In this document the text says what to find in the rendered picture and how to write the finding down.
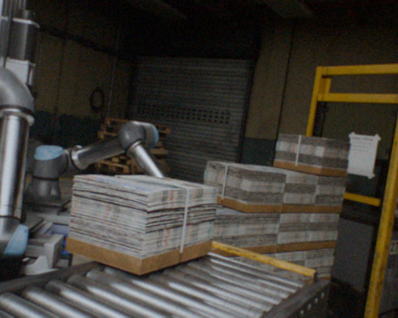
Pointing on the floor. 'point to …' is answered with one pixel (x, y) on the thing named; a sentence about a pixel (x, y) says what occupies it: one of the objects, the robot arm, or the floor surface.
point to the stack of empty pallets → (114, 169)
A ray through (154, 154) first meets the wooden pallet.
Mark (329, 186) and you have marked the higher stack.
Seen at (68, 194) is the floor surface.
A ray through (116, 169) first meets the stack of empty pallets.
